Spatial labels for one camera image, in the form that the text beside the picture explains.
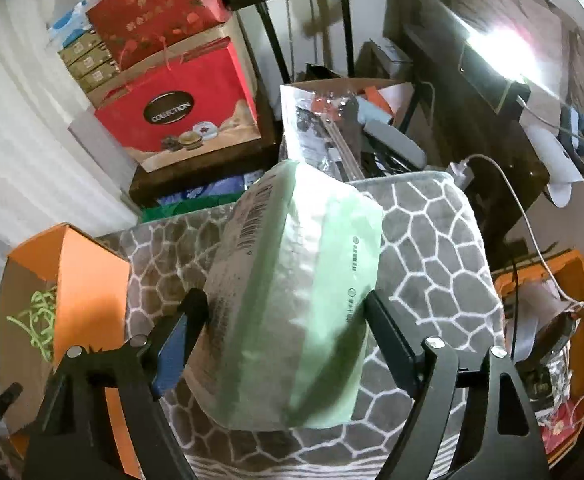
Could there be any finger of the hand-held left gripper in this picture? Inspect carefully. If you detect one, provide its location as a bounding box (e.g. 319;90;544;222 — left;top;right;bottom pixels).
0;382;24;430

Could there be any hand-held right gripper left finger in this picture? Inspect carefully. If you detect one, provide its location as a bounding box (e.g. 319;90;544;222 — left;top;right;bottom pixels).
22;287;210;480

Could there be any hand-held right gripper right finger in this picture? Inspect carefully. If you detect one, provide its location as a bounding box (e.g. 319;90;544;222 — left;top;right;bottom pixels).
364;290;545;480

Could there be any green tissue pack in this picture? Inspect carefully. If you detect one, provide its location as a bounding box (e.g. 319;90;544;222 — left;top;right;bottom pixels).
184;159;385;432

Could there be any orange cardboard box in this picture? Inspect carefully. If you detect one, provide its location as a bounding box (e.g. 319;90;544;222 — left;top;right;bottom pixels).
0;223;143;480

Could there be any grey stone-pattern blanket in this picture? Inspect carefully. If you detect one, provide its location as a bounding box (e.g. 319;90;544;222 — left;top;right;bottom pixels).
94;170;507;480

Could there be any green shredded paper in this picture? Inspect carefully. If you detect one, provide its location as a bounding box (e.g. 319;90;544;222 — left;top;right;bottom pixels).
6;287;58;361

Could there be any green bag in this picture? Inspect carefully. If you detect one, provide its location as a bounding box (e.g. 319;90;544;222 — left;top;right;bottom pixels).
142;195;245;223

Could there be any blue patterned bag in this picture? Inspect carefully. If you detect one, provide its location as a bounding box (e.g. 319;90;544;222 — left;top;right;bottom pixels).
164;172;265;206

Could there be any dark wooden low table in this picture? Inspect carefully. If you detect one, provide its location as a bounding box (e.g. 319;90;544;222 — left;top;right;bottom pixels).
129;137;283;206

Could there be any grey padded case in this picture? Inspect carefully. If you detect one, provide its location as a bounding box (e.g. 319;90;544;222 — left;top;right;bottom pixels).
364;120;427;166

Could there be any orange plastic bin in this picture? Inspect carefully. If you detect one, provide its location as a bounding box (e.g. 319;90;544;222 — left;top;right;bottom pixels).
492;250;584;471

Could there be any red packet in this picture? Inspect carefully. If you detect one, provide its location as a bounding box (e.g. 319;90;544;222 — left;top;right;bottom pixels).
542;400;580;453

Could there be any clear plastic bag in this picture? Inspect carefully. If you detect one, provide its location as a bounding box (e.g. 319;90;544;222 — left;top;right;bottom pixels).
279;82;373;181

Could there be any dark wooden cabinet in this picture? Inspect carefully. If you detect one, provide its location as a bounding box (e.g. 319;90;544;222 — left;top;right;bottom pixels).
384;0;552;261

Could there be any open cardboard box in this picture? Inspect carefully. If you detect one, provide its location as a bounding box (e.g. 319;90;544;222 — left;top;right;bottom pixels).
287;77;415;126

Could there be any white curved paper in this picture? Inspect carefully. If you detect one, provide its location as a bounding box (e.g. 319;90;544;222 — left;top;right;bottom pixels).
522;120;584;206

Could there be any red paper gift bag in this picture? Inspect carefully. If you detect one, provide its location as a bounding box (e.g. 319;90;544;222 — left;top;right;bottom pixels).
93;22;263;177

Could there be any white sheer curtain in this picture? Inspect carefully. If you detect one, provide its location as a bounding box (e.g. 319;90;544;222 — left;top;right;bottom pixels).
0;10;138;241

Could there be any flat olive brown box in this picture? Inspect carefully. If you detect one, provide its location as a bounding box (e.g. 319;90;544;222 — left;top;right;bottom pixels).
66;51;115;76
76;66;121;96
57;34;109;58

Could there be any red printed gift box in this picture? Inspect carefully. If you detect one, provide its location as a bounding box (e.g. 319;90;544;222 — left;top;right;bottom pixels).
83;0;233;68

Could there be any blue white tissue pack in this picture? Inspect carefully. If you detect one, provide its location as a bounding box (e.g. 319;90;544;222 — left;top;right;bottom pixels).
47;2;93;43

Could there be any white charger cable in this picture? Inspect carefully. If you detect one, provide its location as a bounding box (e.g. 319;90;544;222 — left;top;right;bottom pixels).
449;154;584;311

